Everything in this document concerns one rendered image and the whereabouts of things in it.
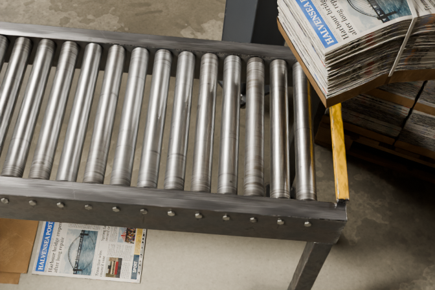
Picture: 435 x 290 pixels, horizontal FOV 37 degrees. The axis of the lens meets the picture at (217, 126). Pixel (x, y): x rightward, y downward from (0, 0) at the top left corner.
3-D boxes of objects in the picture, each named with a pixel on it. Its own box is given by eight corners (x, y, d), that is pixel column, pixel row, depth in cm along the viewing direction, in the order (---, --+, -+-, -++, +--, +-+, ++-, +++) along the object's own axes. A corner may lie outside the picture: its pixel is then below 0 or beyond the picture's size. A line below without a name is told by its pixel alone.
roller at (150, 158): (173, 58, 185) (173, 46, 181) (156, 202, 157) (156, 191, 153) (155, 57, 185) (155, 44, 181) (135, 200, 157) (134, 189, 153)
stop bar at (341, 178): (337, 68, 181) (339, 63, 179) (349, 204, 155) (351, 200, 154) (326, 67, 181) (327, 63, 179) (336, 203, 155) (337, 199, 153)
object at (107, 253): (148, 210, 240) (148, 209, 239) (140, 283, 223) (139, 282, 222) (48, 202, 239) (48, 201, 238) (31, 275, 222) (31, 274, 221)
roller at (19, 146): (58, 48, 184) (56, 36, 180) (21, 191, 156) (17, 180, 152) (41, 47, 184) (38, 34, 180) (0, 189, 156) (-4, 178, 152)
